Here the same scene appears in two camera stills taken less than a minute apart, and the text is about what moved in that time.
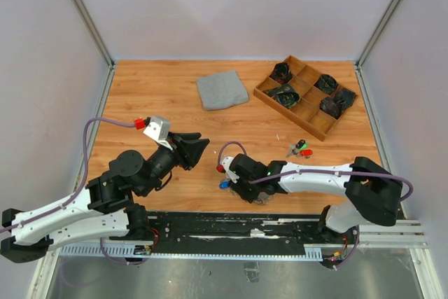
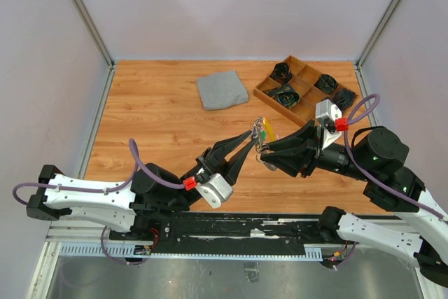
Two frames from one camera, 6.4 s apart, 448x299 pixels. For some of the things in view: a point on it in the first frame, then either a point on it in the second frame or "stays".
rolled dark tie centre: [285, 95] stays
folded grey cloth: [221, 90] stays
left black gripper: [187, 153] → [213, 160]
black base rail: [233, 232] stays
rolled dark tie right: [326, 82] stays
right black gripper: [249, 196] → [301, 160]
